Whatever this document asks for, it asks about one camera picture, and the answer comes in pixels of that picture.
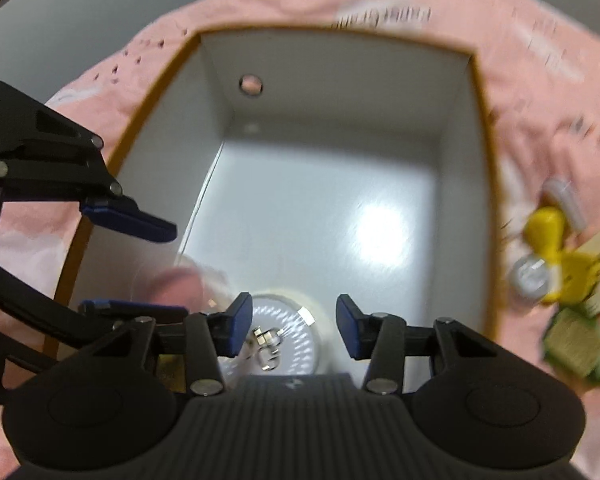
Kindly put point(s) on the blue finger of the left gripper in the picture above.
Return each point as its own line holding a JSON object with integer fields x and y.
{"x": 122, "y": 215}
{"x": 108, "y": 313}

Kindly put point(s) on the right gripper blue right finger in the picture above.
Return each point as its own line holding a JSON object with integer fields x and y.
{"x": 357, "y": 329}

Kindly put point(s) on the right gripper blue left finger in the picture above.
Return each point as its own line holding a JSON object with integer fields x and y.
{"x": 229, "y": 329}

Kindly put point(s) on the clear jar with pink cream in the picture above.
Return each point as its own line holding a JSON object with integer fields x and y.
{"x": 180, "y": 281}

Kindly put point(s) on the olive gold square box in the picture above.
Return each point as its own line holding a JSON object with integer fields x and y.
{"x": 171, "y": 372}

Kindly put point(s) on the yellow capped small bottle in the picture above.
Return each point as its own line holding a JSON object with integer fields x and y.
{"x": 544, "y": 233}

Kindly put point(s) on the white red mint tin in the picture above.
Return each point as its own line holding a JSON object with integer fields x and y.
{"x": 561, "y": 194}

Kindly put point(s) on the white round patterned container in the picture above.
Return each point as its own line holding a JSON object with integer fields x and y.
{"x": 285, "y": 334}

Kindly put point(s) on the orange cardboard storage box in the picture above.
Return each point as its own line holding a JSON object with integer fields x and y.
{"x": 300, "y": 163}

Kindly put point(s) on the small grey lid jar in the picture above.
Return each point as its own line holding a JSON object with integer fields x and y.
{"x": 530, "y": 278}

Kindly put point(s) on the green spray bottle white cap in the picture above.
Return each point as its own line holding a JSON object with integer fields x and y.
{"x": 571, "y": 343}

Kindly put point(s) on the yellow toy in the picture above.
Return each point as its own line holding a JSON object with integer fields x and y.
{"x": 572, "y": 277}

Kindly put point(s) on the pink patterned bed sheet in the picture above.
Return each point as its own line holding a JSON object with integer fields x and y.
{"x": 542, "y": 76}

